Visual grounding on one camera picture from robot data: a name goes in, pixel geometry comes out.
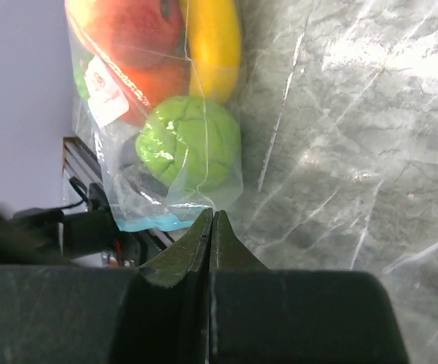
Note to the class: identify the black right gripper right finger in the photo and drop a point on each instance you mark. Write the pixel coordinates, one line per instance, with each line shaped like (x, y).
(262, 315)

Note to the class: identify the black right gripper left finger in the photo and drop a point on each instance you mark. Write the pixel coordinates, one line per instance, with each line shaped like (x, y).
(53, 311)

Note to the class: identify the fake green cabbage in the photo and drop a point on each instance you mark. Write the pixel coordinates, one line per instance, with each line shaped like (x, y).
(192, 140)

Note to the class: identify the fake orange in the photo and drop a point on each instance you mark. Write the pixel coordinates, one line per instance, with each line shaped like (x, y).
(129, 84)

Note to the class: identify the clear zip top bag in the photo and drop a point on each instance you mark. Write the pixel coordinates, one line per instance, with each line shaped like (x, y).
(137, 200)

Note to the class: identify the fake red apple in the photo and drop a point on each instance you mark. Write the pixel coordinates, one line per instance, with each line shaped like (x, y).
(132, 33)

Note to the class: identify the fake yellow banana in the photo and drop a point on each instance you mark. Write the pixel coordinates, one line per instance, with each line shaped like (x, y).
(214, 38)

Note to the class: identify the fake green leafy vegetable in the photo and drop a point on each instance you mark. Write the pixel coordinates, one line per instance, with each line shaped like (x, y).
(80, 65)

